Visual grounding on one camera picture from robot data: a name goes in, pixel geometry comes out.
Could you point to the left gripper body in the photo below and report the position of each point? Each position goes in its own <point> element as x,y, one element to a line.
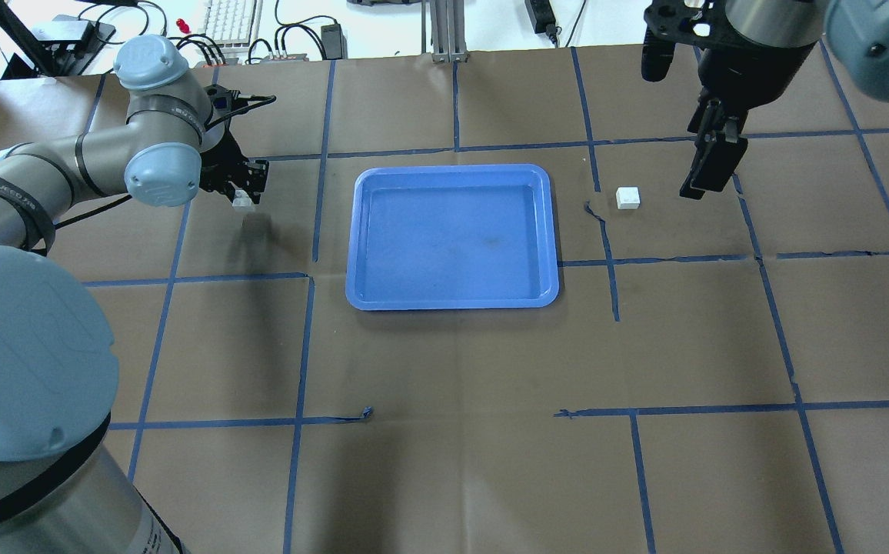
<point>221,165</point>

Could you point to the white keyboard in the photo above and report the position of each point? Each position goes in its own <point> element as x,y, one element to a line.
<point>231,23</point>

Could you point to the blue plastic tray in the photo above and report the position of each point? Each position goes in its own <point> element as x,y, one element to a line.
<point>452,237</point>

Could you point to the aluminium frame post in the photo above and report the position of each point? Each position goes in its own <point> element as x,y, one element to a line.
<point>447,30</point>

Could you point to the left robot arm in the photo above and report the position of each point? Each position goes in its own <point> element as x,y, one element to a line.
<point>61,491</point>

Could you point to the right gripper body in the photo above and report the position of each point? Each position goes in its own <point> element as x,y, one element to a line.
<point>761,75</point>

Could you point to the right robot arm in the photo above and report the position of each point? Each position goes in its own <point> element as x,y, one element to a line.
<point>751,51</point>

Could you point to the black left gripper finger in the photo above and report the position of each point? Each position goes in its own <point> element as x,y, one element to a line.
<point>228,190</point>
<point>259,180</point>

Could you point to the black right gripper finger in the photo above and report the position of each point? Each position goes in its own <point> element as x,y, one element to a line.
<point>716,159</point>

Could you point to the white block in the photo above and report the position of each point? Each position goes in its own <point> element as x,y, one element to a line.
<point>242,202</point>
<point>627,198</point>

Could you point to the black power adapter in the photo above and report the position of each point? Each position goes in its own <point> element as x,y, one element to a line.
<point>333,41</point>

